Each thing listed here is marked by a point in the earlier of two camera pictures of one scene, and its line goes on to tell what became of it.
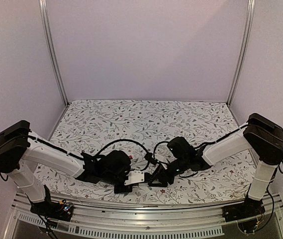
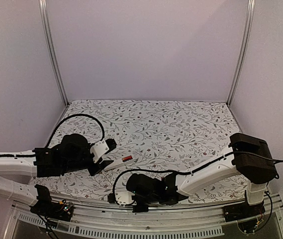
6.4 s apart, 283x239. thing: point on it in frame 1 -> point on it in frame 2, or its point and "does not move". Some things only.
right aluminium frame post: x=250 y=18 does not move
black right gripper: x=160 y=175 -> x=142 y=208
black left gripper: x=118 y=190 -> x=99 y=167
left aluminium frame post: x=52 y=53 does not move
